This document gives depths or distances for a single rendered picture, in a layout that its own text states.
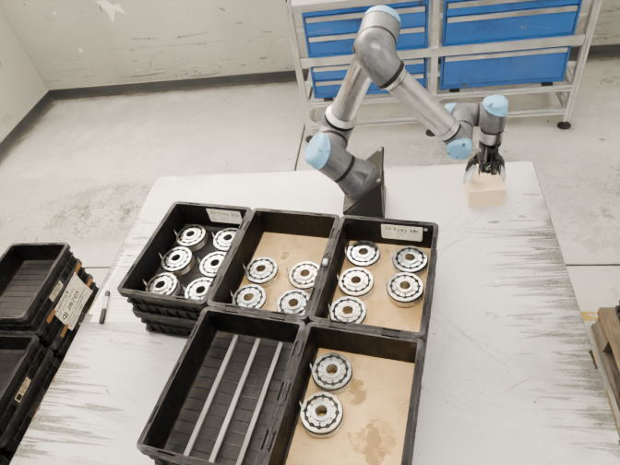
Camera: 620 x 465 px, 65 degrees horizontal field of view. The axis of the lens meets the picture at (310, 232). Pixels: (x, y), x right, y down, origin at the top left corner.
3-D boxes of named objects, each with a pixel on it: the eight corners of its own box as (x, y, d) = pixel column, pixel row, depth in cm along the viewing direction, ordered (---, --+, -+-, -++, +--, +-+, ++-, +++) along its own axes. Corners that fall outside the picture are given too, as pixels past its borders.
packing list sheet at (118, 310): (121, 250, 190) (120, 249, 189) (175, 249, 186) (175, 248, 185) (84, 321, 167) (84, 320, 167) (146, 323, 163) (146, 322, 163)
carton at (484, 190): (462, 178, 190) (464, 163, 184) (494, 177, 188) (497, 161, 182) (468, 207, 179) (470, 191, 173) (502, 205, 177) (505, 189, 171)
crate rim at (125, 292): (176, 205, 171) (173, 200, 170) (255, 211, 163) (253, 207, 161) (117, 295, 146) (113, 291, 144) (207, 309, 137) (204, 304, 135)
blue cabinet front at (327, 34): (315, 97, 322) (301, 12, 282) (426, 89, 308) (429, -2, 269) (314, 100, 320) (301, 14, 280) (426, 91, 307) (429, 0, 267)
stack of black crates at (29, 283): (61, 301, 252) (10, 243, 220) (113, 302, 246) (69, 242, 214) (20, 372, 224) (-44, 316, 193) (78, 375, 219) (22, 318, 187)
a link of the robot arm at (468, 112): (443, 119, 154) (480, 120, 151) (445, 97, 160) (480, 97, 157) (442, 138, 160) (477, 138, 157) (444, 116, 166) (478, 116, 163)
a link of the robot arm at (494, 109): (481, 92, 157) (509, 92, 154) (477, 121, 165) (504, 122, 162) (481, 105, 152) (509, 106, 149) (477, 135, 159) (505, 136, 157)
